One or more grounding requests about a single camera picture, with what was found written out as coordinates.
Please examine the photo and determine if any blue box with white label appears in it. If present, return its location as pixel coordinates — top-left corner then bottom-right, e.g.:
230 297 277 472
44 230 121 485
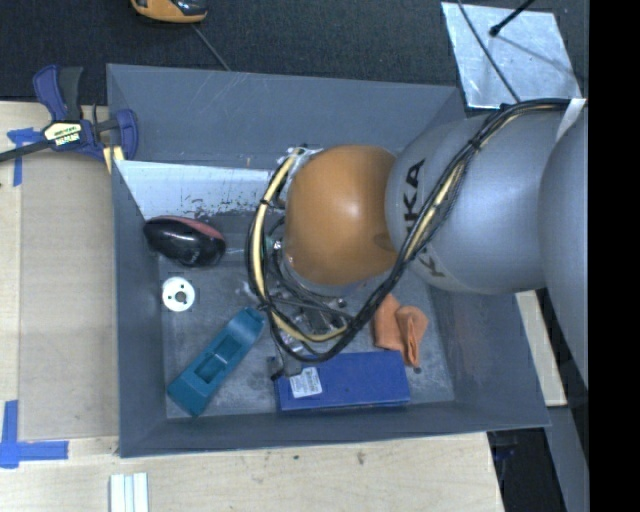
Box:
271 350 413 413

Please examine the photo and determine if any pale wood flat board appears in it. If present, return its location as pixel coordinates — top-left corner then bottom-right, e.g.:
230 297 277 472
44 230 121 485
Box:
17 149 122 442

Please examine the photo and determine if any white plastic ring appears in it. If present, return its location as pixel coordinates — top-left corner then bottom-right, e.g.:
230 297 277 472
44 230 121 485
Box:
161 276 197 313

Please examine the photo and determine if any orange cloth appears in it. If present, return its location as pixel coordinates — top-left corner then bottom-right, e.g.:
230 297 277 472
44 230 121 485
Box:
370 293 430 368

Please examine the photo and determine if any grey metal bin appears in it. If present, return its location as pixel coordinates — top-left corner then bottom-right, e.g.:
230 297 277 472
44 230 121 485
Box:
105 63 552 459

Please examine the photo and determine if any black and red computer mouse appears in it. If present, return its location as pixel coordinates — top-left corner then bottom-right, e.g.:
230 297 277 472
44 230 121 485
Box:
142 215 228 268

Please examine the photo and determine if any teal plastic block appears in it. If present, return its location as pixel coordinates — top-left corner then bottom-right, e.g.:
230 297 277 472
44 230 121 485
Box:
165 306 267 418

